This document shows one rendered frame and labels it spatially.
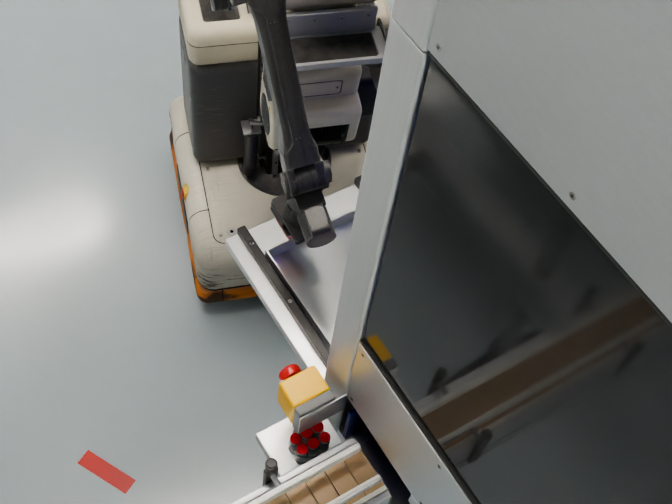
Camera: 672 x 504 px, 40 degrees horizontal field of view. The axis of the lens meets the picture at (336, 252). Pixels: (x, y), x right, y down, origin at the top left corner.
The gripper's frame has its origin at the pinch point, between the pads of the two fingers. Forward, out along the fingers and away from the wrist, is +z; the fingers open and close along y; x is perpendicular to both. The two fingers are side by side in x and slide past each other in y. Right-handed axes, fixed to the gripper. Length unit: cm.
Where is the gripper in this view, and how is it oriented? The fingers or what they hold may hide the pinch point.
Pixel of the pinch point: (291, 235)
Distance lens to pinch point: 187.8
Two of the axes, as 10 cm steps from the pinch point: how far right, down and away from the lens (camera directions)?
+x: 8.4, -4.0, 3.7
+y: 5.1, 8.1, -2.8
